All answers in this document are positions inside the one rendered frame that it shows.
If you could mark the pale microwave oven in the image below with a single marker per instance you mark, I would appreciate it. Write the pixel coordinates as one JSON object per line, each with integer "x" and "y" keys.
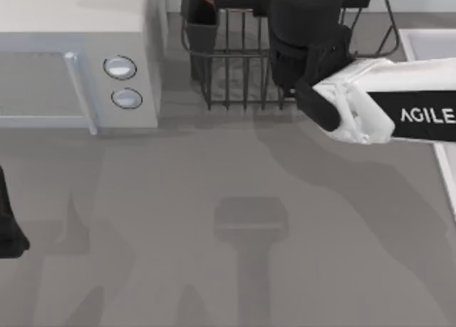
{"x": 71, "y": 17}

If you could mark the dark grey cutlery holder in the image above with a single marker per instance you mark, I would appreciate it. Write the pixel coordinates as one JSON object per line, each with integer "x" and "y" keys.
{"x": 201, "y": 45}

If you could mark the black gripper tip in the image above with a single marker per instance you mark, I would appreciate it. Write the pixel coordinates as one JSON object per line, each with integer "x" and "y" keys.
{"x": 9, "y": 227}

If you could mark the round microwave knob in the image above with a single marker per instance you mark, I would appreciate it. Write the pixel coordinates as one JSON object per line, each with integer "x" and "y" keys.
{"x": 119, "y": 67}
{"x": 127, "y": 98}

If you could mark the microwave oven door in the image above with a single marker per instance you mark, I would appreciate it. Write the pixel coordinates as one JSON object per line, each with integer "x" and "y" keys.
{"x": 32, "y": 84}

